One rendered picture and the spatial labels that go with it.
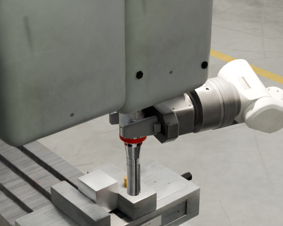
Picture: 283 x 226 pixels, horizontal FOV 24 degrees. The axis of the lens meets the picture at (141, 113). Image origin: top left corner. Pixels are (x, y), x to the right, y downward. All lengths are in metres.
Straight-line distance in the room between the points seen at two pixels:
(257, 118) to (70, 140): 2.49
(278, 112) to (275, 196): 2.00
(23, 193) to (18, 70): 0.73
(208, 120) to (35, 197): 0.50
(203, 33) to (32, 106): 0.31
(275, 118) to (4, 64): 0.58
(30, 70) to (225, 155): 2.72
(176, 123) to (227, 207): 2.01
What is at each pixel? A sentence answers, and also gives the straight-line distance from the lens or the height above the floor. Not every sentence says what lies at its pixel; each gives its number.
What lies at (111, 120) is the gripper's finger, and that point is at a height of 1.24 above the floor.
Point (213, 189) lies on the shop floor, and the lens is 3.17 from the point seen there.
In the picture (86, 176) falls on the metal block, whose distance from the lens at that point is 1.26.
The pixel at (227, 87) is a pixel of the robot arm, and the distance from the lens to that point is 1.13.
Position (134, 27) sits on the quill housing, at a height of 1.45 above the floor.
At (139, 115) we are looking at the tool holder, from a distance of 1.07.
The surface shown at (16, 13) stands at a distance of 0.76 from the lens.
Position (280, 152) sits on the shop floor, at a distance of 3.53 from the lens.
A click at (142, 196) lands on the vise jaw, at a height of 1.05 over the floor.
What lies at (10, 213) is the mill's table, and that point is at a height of 0.94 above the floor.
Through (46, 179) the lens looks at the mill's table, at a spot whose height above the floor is 0.94.
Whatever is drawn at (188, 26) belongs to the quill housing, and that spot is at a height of 1.43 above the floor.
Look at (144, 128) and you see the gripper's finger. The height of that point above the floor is 1.24.
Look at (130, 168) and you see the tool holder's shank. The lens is 1.13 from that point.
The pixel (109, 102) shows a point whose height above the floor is 1.37.
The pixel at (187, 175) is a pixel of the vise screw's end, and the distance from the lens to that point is 1.42.
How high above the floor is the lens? 1.75
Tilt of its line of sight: 27 degrees down
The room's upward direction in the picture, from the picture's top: straight up
